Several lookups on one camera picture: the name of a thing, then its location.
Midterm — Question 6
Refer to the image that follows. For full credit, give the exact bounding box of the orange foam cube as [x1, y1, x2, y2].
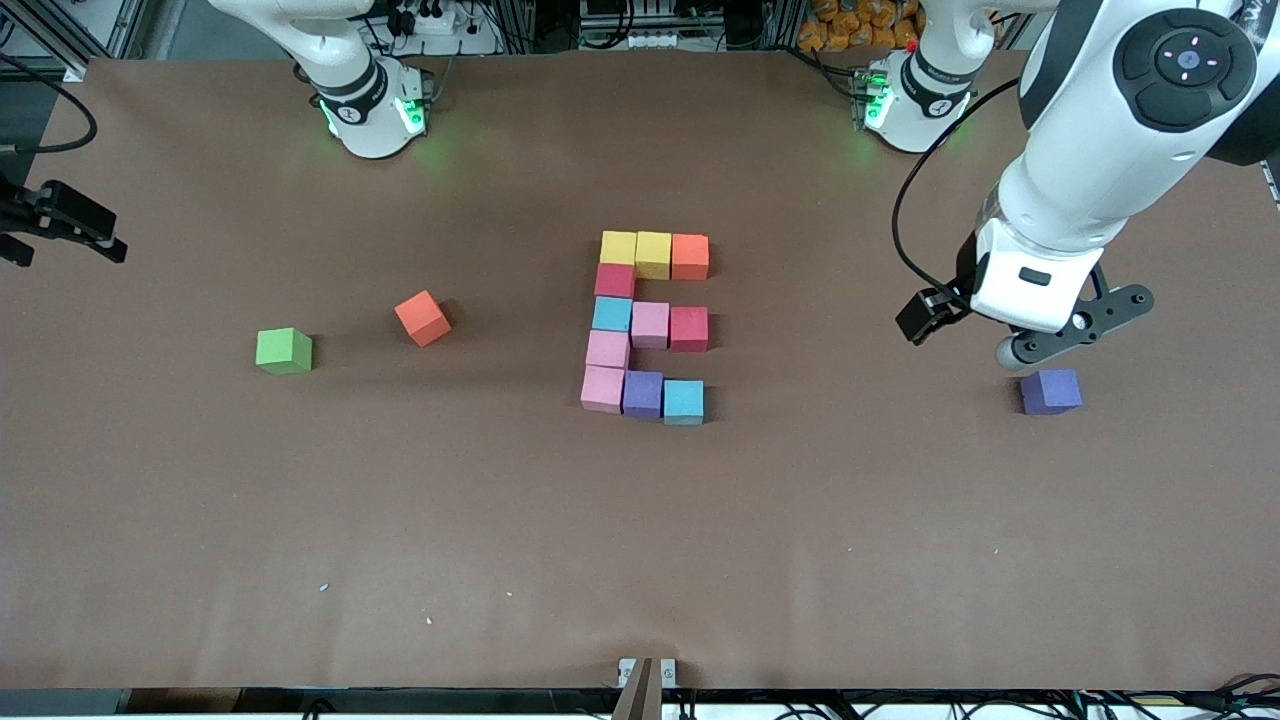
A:
[394, 290, 453, 348]
[671, 234, 711, 282]

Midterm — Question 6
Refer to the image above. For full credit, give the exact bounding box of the pink foam cube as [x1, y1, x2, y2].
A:
[580, 365, 628, 414]
[585, 329, 633, 371]
[630, 301, 671, 350]

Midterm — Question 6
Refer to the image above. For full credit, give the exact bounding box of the purple foam cube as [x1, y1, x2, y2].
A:
[1020, 368, 1084, 416]
[622, 370, 666, 419]

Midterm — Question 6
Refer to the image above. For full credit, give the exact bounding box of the green foam cube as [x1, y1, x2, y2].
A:
[255, 327, 313, 376]

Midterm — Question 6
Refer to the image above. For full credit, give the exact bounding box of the pile of orange fruit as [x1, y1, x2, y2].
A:
[798, 0, 923, 53]

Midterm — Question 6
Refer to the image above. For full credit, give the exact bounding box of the brown table cover sheet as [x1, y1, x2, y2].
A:
[0, 48, 1280, 691]

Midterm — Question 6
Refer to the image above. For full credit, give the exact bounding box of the brown wooden beam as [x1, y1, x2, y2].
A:
[612, 658, 664, 720]

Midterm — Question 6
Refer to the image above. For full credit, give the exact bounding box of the white power strip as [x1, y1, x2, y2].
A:
[395, 3, 463, 37]

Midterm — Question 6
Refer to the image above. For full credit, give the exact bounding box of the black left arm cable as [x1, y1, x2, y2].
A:
[890, 78, 1021, 301]

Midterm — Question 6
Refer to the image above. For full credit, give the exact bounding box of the small metal bracket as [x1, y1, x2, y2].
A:
[617, 657, 679, 691]

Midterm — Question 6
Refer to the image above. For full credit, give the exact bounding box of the black floor cable bundle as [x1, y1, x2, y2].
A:
[770, 675, 1280, 720]

